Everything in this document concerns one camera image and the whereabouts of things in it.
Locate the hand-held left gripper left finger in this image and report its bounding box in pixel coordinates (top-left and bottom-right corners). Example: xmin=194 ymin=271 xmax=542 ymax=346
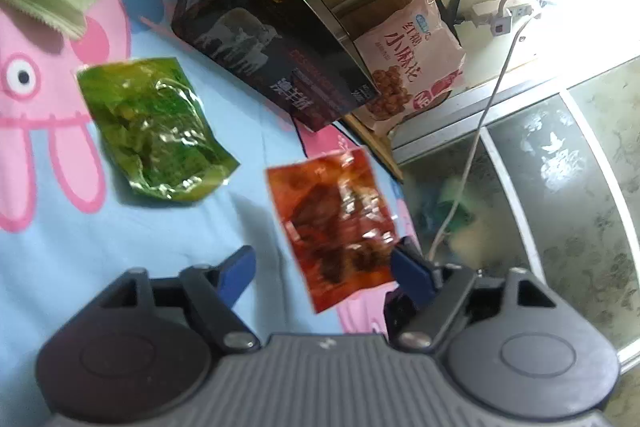
xmin=100 ymin=246 xmax=261 ymax=353

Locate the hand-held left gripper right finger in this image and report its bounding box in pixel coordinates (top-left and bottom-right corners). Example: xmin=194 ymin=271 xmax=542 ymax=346
xmin=391 ymin=239 xmax=556 ymax=352

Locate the red glossy snack packet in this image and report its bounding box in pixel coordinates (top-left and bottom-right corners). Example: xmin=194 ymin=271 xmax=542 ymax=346
xmin=265 ymin=147 xmax=401 ymax=314

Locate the pig printed blue bedsheet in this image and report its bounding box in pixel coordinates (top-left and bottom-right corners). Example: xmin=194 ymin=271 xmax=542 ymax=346
xmin=0 ymin=0 xmax=416 ymax=427

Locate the green blurred object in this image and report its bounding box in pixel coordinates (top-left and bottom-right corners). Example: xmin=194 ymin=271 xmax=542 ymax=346
xmin=417 ymin=177 xmax=483 ymax=258

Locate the green glossy snack packet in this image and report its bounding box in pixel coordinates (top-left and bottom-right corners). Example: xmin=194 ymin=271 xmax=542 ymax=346
xmin=76 ymin=57 xmax=241 ymax=202

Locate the metal framed window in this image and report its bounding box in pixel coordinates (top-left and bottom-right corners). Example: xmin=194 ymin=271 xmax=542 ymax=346
xmin=390 ymin=57 xmax=640 ymax=368

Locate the large pink snack bag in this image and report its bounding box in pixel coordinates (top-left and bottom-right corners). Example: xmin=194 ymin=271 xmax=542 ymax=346
xmin=350 ymin=0 xmax=468 ymax=134

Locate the black box with sheep print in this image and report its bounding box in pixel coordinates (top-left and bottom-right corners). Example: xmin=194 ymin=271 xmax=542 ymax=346
xmin=170 ymin=0 xmax=382 ymax=132

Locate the white charger plug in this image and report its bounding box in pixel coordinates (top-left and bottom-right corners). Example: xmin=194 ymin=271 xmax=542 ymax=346
xmin=487 ymin=14 xmax=513 ymax=38

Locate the black clip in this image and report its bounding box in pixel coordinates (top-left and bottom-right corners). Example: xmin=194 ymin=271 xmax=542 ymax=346
xmin=434 ymin=0 xmax=467 ymax=44

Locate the white power strip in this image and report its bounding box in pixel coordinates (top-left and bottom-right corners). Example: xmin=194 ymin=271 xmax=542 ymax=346
xmin=470 ymin=0 xmax=533 ymax=25

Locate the white cable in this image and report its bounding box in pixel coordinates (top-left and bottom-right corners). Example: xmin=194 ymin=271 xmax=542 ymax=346
xmin=430 ymin=19 xmax=528 ymax=258

